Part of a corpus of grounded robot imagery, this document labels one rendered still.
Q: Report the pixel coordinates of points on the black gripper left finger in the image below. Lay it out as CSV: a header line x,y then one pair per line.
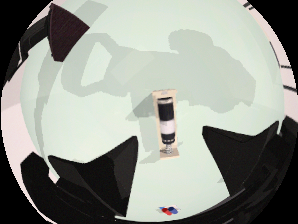
x,y
109,177

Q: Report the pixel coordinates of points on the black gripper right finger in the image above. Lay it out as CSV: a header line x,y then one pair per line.
x,y
236,154

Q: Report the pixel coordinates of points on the black and white battery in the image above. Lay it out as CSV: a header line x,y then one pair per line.
x,y
166,117

